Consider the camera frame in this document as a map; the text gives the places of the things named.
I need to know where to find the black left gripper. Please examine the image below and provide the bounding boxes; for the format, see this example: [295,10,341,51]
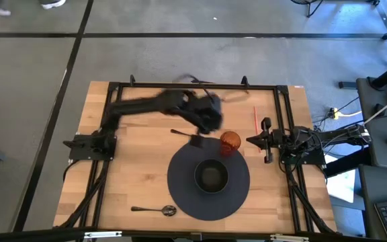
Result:
[189,95,224,149]

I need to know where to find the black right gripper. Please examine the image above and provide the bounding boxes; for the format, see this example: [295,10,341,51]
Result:
[246,116,284,165]

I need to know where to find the red straw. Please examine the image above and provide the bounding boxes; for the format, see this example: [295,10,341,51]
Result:
[253,106,262,153]

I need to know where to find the orange ribbed glass cup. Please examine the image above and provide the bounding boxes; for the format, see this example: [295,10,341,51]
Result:
[219,130,242,157]

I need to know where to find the black bowl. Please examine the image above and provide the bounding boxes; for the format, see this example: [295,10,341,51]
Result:
[193,159,230,194]

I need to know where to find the metal spoon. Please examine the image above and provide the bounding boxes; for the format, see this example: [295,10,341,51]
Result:
[130,204,177,217]

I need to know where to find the round dark woven placemat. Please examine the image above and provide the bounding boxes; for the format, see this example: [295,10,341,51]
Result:
[167,136,251,222]

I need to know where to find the yellow power plug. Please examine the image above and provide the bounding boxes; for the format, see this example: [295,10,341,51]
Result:
[329,107,362,120]

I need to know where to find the white paper sheet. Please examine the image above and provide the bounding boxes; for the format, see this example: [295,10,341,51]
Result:
[326,156,357,204]

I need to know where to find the dark grey desk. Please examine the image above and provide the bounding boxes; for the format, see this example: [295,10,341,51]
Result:
[357,164,387,241]

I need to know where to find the grey side table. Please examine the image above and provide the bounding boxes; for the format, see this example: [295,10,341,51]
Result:
[356,76,387,168]

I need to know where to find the black metal table frame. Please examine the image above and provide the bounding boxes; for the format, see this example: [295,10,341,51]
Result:
[54,74,339,236]

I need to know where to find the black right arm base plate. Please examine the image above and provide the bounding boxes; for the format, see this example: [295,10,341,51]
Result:
[279,149,327,166]

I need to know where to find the black floor cables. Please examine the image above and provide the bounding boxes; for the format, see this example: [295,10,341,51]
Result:
[312,97,362,138]

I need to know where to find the silver frame clamp bracket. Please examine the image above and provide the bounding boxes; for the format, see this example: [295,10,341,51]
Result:
[84,231,122,240]
[269,234,310,242]

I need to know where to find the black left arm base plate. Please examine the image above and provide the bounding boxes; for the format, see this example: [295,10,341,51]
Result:
[69,134,117,161]

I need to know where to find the white cable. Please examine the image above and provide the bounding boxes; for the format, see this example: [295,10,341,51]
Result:
[339,90,387,142]

